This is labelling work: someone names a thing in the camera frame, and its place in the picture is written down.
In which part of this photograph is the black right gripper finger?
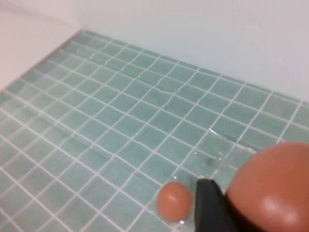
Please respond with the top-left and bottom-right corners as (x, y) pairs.
(194, 178), (242, 232)

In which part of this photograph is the green white-grid tablecloth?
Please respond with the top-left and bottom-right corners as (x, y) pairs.
(0, 30), (309, 232)

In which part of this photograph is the brown egg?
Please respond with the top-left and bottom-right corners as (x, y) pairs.
(157, 182), (194, 222)
(226, 141), (309, 232)

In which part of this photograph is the clear plastic egg tray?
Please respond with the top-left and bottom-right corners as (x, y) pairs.
(144, 128), (309, 232)

